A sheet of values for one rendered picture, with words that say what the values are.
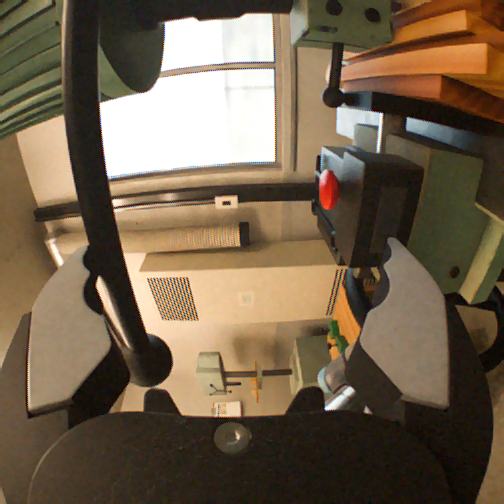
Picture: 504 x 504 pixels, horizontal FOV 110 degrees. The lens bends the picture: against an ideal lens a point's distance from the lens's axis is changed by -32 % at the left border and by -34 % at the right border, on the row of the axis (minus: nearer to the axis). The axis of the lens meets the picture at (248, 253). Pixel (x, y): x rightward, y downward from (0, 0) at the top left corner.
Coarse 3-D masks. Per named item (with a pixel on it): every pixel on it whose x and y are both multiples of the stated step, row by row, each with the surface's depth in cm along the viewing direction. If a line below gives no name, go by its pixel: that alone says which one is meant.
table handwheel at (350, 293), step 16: (352, 272) 35; (352, 288) 33; (496, 288) 29; (352, 304) 31; (368, 304) 30; (464, 304) 29; (480, 304) 28; (496, 304) 27; (496, 320) 26; (496, 336) 23; (496, 352) 20
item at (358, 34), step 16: (304, 0) 12; (320, 0) 12; (336, 0) 12; (352, 0) 11; (368, 0) 11; (384, 0) 11; (304, 16) 13; (320, 16) 12; (336, 16) 12; (352, 16) 12; (368, 16) 12; (384, 16) 12; (304, 32) 14; (320, 32) 14; (336, 32) 13; (352, 32) 13; (368, 32) 13; (384, 32) 13; (320, 48) 19; (352, 48) 17; (368, 48) 16
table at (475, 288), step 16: (352, 112) 37; (368, 112) 32; (352, 128) 38; (416, 128) 21; (432, 128) 19; (448, 128) 17; (464, 128) 15; (480, 128) 13; (496, 128) 11; (464, 144) 15; (480, 144) 13; (496, 144) 12; (496, 160) 12; (480, 176) 14; (496, 176) 12; (480, 192) 14; (496, 192) 13; (480, 208) 15; (496, 208) 13; (496, 224) 15; (480, 240) 17; (496, 240) 15; (480, 256) 17; (496, 256) 16; (480, 272) 17; (496, 272) 17; (464, 288) 20; (480, 288) 18
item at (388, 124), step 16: (352, 96) 17; (368, 96) 14; (384, 96) 14; (400, 96) 14; (384, 112) 15; (400, 112) 14; (416, 112) 14; (432, 112) 14; (448, 112) 14; (384, 128) 19; (400, 128) 18; (384, 144) 19
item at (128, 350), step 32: (64, 0) 4; (96, 0) 5; (64, 32) 5; (96, 32) 6; (64, 64) 6; (96, 64) 6; (64, 96) 6; (96, 96) 7; (96, 128) 7; (96, 160) 8; (96, 192) 8; (96, 224) 9; (96, 256) 10; (128, 288) 11; (128, 320) 12; (128, 352) 13; (160, 352) 14
